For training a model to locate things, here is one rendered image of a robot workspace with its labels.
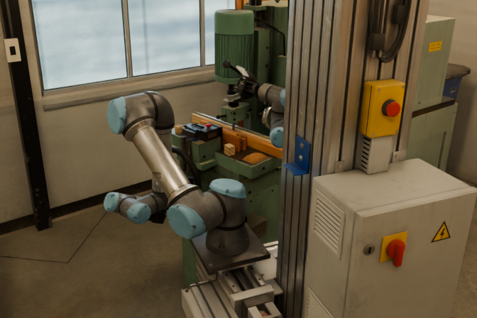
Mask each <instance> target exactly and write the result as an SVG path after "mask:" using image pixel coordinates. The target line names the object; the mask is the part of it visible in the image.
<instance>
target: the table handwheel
mask: <svg viewBox="0 0 477 318"><path fill-rule="evenodd" d="M172 153H176V154H178V155H179V156H180V157H182V158H183V159H184V161H185V162H186V163H187V164H188V166H189V168H190V170H191V171H189V170H187V171H185V172H184V174H185V175H186V177H187V179H188V180H190V181H194V184H195V185H197V186H199V188H200V189H201V190H202V183H201V179H200V176H199V174H201V173H203V172H206V171H208V170H210V169H211V168H208V169H206V170H203V171H201V170H199V169H197V167H196V165H195V163H194V162H193V160H192V159H191V157H190V156H189V155H188V154H187V153H186V152H184V150H182V149H180V148H178V147H173V146H172Z"/></svg>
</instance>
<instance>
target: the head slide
mask: <svg viewBox="0 0 477 318"><path fill-rule="evenodd" d="M269 52H270V29H269V28H260V27H257V22H254V41H253V76H254V77H255V80H256V81H257V82H258V83H261V82H263V83H268V72H269ZM245 102H246V103H249V104H251V111H252V114H251V118H253V119H259V118H262V115H263V114H260V115H258V113H261V112H263V111H264V109H265V108H266V107H267V105H268V104H267V103H266V104H264V102H261V101H259V100H257V99H256V98H255V95H254V96H253V98H252V97H251V98H250V99H247V100H246V101H245Z"/></svg>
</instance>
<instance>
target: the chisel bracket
mask: <svg viewBox="0 0 477 318"><path fill-rule="evenodd" d="M249 109H251V104H249V103H246V102H239V106H235V107H232V106H229V105H226V106H223V107H222V108H221V115H226V117H222V118H221V120H222V121H224V122H227V123H229V124H235V123H236V122H239V121H243V120H245V119H249V114H247V113H246V111H248V110H249Z"/></svg>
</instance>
